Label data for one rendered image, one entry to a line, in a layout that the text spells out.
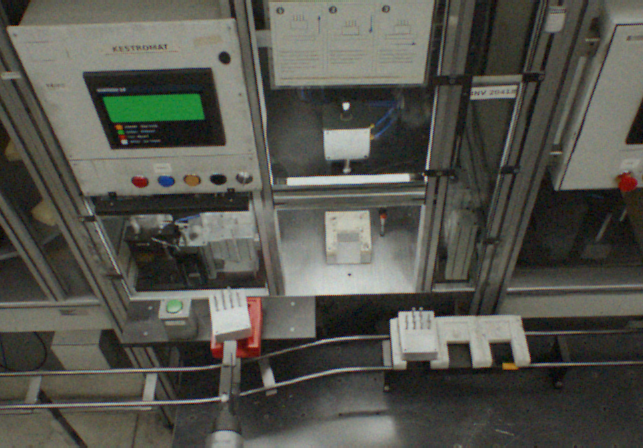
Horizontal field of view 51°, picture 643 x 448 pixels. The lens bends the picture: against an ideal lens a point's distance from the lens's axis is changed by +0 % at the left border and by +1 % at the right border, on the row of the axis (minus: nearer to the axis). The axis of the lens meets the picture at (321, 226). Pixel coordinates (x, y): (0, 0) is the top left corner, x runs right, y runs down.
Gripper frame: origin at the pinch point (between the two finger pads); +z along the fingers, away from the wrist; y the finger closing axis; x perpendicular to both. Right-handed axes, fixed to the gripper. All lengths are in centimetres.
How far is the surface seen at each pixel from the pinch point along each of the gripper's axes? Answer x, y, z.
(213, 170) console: 0, 45, 23
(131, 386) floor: 59, -99, 43
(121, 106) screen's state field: 15, 67, 21
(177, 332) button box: 16.5, -4.5, 11.1
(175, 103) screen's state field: 4, 67, 21
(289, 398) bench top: -12.3, -31.2, 3.6
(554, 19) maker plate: -69, 81, 24
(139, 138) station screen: 13, 58, 21
